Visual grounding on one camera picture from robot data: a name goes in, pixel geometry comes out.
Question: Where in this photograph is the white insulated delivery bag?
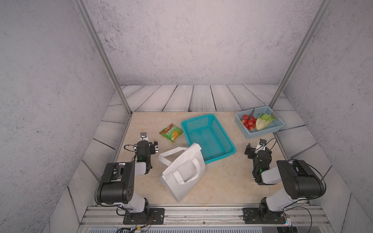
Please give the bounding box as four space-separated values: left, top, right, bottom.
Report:
158 143 206 202

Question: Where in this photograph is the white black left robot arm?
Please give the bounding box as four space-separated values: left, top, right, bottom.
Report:
95 140 158 225

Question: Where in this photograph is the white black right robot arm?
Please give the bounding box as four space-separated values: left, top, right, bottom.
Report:
242 139 326 224

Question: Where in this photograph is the green corn chips packet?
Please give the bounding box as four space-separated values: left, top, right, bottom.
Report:
159 124 183 143

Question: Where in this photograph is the red cherry tomatoes bunch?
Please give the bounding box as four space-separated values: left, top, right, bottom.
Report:
241 115 257 131

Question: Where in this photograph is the green lettuce head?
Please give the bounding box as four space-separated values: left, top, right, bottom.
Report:
255 114 275 131

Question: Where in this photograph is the teal plastic basket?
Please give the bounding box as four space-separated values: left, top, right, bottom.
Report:
181 114 237 164

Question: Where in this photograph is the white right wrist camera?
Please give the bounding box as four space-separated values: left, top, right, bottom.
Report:
254 139 267 153

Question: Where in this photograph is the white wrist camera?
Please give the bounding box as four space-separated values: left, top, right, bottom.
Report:
254 139 267 153
140 132 148 141

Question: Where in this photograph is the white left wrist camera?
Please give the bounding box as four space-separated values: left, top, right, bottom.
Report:
140 132 148 141

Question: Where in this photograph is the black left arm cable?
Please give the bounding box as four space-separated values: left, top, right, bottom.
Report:
94 144 155 233

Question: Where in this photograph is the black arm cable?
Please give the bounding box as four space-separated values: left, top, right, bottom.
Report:
94 144 155 233
253 136 327 233

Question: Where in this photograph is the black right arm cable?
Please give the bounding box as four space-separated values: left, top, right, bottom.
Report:
253 136 327 233

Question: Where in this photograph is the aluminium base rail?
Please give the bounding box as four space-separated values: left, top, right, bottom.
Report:
78 204 334 233

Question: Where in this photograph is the aluminium corner post right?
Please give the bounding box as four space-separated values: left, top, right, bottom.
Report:
269 0 332 109

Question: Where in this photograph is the aluminium corner post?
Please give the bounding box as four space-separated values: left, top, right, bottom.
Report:
73 0 133 115
269 0 332 109

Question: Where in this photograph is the aluminium corner post left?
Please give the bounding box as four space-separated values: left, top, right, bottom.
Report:
73 0 133 115

